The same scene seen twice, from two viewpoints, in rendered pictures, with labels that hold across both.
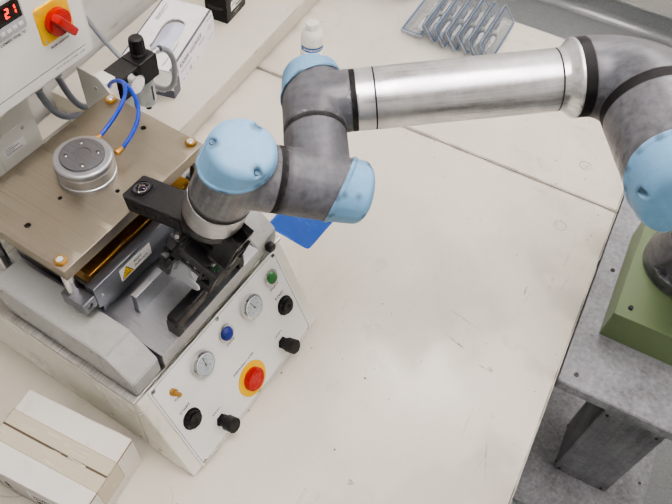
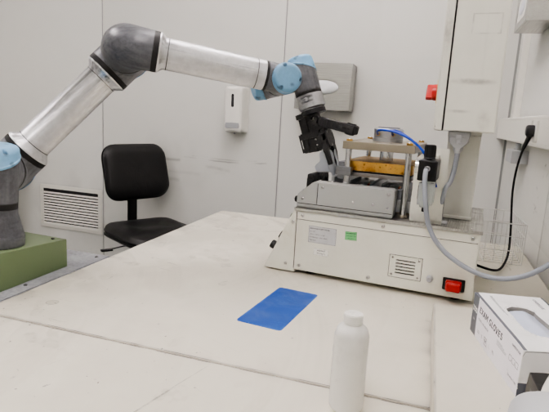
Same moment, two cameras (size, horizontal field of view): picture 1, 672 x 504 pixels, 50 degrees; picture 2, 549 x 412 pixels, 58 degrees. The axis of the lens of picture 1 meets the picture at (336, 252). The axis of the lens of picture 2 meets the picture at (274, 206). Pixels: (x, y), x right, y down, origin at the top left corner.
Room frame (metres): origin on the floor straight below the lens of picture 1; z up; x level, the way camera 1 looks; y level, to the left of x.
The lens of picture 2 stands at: (1.95, -0.08, 1.17)
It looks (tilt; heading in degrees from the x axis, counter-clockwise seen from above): 11 degrees down; 174
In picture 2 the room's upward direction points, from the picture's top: 3 degrees clockwise
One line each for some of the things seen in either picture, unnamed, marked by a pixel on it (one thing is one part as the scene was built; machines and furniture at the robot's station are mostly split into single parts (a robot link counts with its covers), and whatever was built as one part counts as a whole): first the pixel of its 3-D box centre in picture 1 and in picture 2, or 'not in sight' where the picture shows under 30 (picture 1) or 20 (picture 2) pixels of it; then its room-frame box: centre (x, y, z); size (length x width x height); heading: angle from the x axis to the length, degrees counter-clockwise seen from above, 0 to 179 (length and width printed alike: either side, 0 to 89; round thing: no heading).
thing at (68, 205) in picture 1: (85, 168); (397, 152); (0.66, 0.36, 1.08); 0.31 x 0.24 x 0.13; 152
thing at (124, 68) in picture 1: (135, 83); (425, 176); (0.88, 0.36, 1.05); 0.15 x 0.05 x 0.15; 152
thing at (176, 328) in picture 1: (206, 289); (318, 178); (0.54, 0.18, 0.99); 0.15 x 0.02 x 0.04; 152
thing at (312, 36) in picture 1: (311, 49); (349, 360); (1.30, 0.10, 0.82); 0.05 x 0.05 x 0.14
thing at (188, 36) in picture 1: (169, 46); (530, 341); (1.25, 0.41, 0.83); 0.23 x 0.12 x 0.07; 169
